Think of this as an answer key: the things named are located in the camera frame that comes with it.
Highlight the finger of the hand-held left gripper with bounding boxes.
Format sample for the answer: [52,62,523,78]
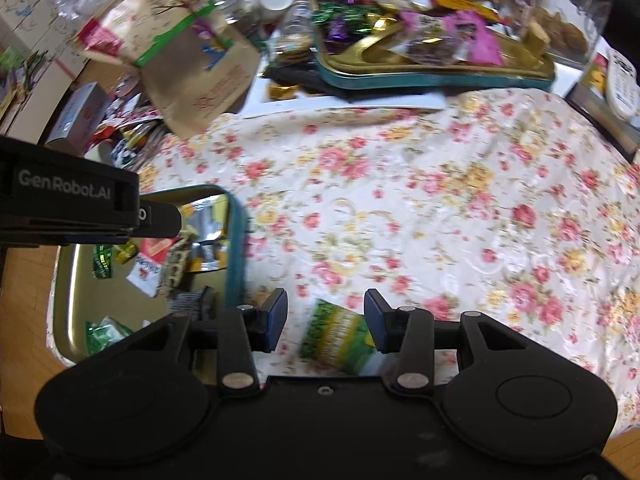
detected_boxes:
[137,202,184,239]

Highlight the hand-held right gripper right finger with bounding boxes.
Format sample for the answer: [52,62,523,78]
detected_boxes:
[363,288,532,393]

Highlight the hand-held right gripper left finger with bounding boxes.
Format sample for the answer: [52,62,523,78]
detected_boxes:
[120,288,290,392]

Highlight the red snack packet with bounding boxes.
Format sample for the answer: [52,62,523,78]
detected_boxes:
[139,237,177,265]

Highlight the green pea snack packet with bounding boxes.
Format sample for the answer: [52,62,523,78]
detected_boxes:
[299,298,382,377]

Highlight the silver foil packet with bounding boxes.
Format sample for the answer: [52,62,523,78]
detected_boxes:
[179,197,232,272]

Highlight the gold patterned snack packet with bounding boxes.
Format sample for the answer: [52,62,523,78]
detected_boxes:
[159,240,194,297]

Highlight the white lilac snack packet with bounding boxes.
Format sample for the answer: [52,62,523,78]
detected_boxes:
[126,255,165,299]

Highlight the green foil candy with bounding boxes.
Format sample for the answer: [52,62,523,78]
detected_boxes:
[91,243,114,281]

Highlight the shallow gold tin tray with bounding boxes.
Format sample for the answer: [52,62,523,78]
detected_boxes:
[52,184,252,367]

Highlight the blue white carton box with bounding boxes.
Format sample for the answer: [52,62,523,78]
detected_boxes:
[47,82,112,154]

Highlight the black white snack packet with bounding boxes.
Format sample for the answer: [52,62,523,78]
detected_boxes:
[169,287,217,322]

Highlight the pile of mixed snack packets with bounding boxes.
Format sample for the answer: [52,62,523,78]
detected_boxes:
[89,104,167,167]

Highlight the green white snack packet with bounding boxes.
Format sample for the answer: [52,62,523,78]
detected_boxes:
[85,317,134,359]

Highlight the floral tablecloth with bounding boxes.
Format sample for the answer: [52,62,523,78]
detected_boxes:
[134,87,640,442]

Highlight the brown paper bag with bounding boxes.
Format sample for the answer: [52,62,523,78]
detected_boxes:
[74,0,262,139]

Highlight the small gold wrapped candies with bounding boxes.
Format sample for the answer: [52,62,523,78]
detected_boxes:
[266,83,299,102]

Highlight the white tray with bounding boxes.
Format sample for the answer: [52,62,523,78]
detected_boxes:
[244,69,447,120]

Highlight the clear plastic cracker jar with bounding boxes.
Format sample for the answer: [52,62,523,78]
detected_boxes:
[269,1,315,67]

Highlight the large gold candy tin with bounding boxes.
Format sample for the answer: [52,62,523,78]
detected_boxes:
[311,0,557,95]

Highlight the purple foil candy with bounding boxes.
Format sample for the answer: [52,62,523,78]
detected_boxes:
[324,16,352,45]

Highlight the clear dried fruit packet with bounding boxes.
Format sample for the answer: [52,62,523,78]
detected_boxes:
[399,34,457,67]

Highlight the pink snack packet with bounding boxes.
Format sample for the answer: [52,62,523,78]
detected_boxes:
[399,9,505,67]

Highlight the white remote control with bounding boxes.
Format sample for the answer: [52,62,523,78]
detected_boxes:
[601,49,640,122]

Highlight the glass cookie jar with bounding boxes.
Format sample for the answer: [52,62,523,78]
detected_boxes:
[504,0,615,67]

